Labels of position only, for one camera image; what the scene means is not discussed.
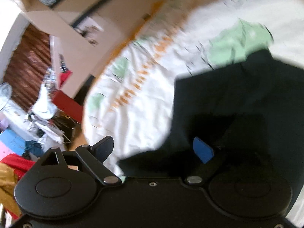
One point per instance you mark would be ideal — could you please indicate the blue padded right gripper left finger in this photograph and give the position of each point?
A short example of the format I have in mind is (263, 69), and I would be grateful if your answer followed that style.
(102, 149)

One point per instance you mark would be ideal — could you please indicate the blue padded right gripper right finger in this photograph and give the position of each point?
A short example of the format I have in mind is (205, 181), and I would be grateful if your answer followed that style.
(202, 150)

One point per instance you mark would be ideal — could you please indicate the dark navy garment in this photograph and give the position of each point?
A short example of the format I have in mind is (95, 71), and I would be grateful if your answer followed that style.
(251, 115)

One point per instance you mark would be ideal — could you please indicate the red storage box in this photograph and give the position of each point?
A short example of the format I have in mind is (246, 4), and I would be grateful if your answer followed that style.
(68, 105)

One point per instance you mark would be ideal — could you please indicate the white duvet with orange stripes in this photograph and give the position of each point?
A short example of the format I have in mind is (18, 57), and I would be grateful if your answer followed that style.
(133, 99)

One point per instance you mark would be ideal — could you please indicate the white plastic bag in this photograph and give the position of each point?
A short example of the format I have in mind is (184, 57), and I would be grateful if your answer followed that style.
(43, 107)

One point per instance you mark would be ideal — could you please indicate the light blue box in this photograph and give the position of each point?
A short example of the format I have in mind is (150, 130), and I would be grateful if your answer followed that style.
(13, 141)

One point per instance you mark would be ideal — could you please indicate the yellow and red cloth pile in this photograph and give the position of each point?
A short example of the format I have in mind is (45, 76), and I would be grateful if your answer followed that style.
(13, 168)

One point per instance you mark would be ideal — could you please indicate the cream wooden bed frame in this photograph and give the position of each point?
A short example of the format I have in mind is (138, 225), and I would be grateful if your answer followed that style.
(89, 30)

